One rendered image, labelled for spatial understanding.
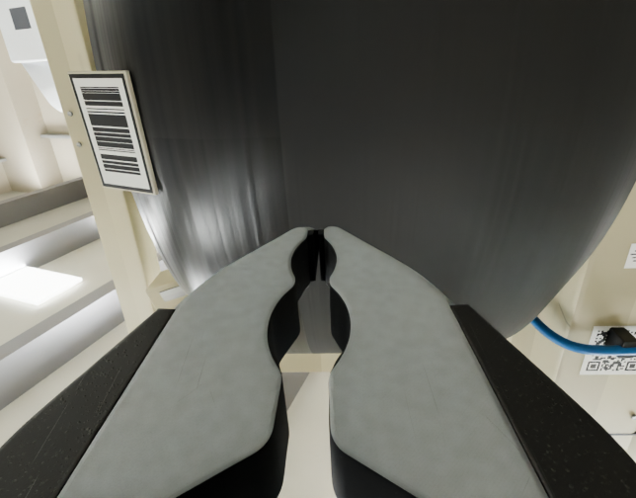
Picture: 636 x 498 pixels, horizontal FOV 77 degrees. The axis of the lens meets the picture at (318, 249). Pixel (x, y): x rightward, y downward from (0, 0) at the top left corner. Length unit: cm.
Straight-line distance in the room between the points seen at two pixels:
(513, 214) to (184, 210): 17
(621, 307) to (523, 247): 35
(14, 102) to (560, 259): 1065
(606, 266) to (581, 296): 4
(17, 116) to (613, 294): 1061
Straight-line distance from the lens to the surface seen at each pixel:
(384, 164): 19
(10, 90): 1073
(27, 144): 1079
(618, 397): 68
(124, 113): 22
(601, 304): 57
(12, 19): 451
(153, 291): 103
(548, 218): 23
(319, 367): 89
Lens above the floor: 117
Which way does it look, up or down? 25 degrees up
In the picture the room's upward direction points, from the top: 177 degrees clockwise
